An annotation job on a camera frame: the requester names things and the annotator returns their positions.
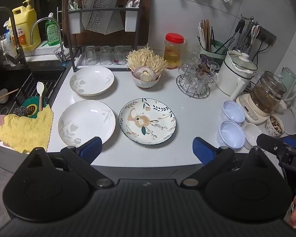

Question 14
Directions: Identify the white electric cooking pot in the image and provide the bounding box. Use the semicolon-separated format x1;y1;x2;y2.
216;51;258;102

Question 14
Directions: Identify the green chopstick holder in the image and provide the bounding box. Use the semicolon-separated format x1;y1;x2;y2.
199;40;230;66

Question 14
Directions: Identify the small white bowl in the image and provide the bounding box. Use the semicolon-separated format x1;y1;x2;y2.
244;123;264;147

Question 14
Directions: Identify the red-lidded plastic jar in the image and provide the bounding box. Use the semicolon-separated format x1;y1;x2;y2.
163;33;185;70

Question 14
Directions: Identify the floral ceramic plate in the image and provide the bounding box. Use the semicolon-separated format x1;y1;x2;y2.
119;98;176;146

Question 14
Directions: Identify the black metal knife rack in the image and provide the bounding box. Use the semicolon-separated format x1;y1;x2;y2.
62;0;141;71

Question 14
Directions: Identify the glass pot lid white knob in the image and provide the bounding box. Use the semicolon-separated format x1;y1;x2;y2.
227;51;258;71

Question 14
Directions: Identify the glass tea kettle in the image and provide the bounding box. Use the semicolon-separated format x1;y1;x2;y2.
250;71;287;114

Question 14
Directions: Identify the dark wall power outlet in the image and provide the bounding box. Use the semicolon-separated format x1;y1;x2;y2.
258;27;277;46

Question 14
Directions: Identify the black roll-up drying rack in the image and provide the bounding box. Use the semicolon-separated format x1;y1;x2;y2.
15;71;65;106

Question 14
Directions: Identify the pale green electric kettle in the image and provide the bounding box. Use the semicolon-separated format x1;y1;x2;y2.
277;67;296;103

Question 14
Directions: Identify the yellow detergent pump bottle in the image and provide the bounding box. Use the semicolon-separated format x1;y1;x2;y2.
12;0;41;51

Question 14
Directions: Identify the leaf-patterned bowl of spices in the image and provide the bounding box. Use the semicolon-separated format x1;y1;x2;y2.
265;114;285;137

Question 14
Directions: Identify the green dish soap bottle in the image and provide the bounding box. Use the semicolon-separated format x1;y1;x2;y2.
45;12;61;46

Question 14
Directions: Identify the enoki mushroom bunch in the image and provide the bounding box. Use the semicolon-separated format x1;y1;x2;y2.
126;45;168;78

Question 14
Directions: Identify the yellow dish cloth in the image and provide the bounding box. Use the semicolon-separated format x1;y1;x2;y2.
0;104;54;153

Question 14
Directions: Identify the purple onion half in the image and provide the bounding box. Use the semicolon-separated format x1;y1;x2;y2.
133;67;156;80

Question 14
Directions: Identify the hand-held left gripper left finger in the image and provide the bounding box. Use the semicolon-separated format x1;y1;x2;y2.
27;136;115;188

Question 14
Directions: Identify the wooden chopsticks pair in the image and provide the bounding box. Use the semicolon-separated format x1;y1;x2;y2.
0;88;20;103

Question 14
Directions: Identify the printed blade kitchen knife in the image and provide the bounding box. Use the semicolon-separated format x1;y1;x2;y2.
78;0;95;31

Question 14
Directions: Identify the tall cut crystal glass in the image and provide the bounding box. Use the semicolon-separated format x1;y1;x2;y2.
184;39;200;62

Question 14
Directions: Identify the cream kettle heating base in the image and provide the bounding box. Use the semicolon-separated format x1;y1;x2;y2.
235;92;274;125

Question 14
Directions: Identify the white drip tray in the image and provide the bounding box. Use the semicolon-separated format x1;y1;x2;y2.
75;52;130;69

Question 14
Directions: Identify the plain steel cleaver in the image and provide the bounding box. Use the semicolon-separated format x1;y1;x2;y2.
105;4;126;34

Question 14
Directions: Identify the round wire glass rack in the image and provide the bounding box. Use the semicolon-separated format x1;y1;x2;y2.
176;63;217;99

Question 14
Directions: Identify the white spatula wooden handle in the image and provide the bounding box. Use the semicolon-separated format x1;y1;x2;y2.
36;82;45;111

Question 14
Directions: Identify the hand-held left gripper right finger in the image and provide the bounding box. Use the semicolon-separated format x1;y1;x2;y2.
181;137;269;187

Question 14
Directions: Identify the green sunflower mat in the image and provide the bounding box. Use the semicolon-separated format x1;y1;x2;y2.
21;96;51;118

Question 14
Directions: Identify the small ceramic bowl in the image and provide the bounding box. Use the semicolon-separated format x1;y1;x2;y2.
131;69;161;88

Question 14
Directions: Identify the dark wooden cutting board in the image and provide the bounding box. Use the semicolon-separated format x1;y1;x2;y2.
62;0;152;49

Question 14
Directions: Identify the bundle of chopsticks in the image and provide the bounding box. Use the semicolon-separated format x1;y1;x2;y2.
199;18;215;52

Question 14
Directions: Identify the clear drinking glass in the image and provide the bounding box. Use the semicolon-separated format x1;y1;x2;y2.
84;46;96;63
113;46;125;63
100;46;111;63

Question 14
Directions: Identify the dark bronze faucet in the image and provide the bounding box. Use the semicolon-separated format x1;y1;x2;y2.
0;7;28;68

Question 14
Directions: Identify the black kitchen sink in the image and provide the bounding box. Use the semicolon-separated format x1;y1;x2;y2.
0;64;67;124

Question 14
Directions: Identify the pale blue plastic bowl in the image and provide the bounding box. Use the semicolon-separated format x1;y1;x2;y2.
218;121;246;150
221;100;246;124

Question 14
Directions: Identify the hammered pattern cleaver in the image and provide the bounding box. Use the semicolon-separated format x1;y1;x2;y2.
85;0;119;34

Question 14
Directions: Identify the white rack caddy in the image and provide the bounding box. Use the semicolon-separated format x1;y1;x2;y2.
125;6;138;32
68;12;81;34

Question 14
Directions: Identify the steel wool scrubber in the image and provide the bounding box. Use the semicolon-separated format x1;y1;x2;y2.
13;106;29;117

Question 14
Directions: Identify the white leaf-print plate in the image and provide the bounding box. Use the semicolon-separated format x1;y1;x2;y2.
58;100;116;146
69;66;115;96

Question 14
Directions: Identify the row of hanging kitchen utensils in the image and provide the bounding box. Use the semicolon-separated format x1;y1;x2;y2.
232;15;262;53

